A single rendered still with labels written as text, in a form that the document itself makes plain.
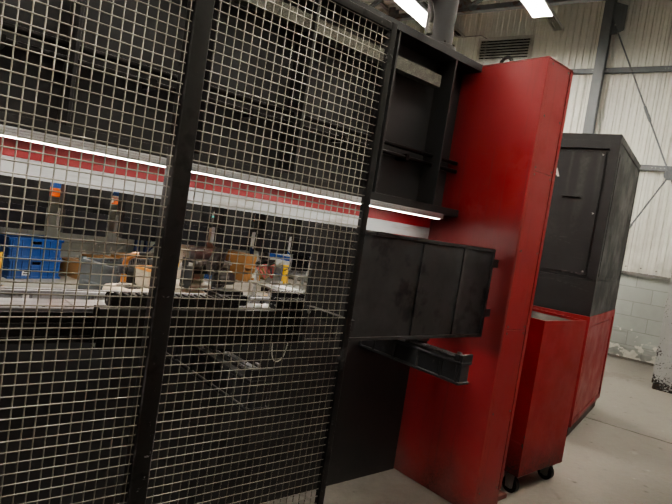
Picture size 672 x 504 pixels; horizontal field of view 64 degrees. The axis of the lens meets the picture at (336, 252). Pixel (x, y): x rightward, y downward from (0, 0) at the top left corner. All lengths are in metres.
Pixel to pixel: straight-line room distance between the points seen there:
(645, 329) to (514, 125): 6.62
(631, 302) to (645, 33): 4.03
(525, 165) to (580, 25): 7.40
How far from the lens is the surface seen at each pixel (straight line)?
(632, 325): 9.24
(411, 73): 2.76
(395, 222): 2.91
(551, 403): 3.46
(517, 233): 2.80
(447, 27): 3.02
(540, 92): 2.91
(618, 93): 9.66
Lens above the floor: 1.35
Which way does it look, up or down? 3 degrees down
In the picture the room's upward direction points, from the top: 9 degrees clockwise
